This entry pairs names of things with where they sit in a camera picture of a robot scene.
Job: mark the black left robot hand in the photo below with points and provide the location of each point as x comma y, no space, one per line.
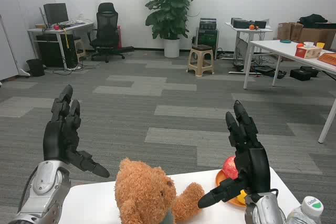
53,140

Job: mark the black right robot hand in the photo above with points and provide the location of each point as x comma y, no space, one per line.
256,166

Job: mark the brown teddy bear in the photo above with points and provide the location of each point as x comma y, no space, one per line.
141,192

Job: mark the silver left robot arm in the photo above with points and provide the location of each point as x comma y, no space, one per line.
43,187

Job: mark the red apple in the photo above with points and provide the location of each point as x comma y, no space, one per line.
229,169

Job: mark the yellow lemon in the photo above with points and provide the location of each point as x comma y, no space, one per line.
242,195

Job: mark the orange plate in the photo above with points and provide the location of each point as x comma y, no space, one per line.
220,178

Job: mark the clear plastic water bottle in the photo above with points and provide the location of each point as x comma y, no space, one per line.
308,209

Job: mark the black trash bin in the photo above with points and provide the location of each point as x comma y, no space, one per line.
36,67

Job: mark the black cabinet under desk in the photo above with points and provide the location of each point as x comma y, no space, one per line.
52,51

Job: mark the small white stool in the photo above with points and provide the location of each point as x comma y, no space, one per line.
79,49

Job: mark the white partition panel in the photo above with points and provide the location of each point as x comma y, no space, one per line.
6,51

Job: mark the black case on floor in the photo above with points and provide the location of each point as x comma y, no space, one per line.
300,74

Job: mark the white desk with monitor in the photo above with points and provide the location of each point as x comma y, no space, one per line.
73,26

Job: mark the large white table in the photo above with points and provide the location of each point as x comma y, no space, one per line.
278,48

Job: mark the beige stool brown seat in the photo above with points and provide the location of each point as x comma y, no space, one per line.
200,58

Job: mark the red tissue box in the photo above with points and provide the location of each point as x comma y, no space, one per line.
307,52

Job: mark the black office chair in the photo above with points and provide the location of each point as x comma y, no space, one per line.
105,24

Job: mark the black computer monitor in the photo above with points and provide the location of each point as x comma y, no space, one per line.
56,12

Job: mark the flat orange box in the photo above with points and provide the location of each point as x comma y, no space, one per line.
328,59

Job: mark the white bowl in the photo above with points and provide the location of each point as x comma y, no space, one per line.
308,44

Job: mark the small white desk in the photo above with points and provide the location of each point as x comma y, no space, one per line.
246,31

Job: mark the yellow cup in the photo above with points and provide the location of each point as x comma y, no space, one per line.
320,45

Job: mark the stacked black equipment cases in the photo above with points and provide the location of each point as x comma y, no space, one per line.
207,37

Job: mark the small orange fruit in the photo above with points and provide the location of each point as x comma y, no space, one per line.
252,27

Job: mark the black boxes on desk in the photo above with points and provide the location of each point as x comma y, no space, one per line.
244,23

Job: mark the large cardboard box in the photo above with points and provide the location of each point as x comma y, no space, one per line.
317,36

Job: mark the white plant pot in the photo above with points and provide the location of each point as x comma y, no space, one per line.
171,48

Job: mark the black bag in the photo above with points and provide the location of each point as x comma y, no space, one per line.
313,20

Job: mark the tall green potted plant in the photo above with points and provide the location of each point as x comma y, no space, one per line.
168,3

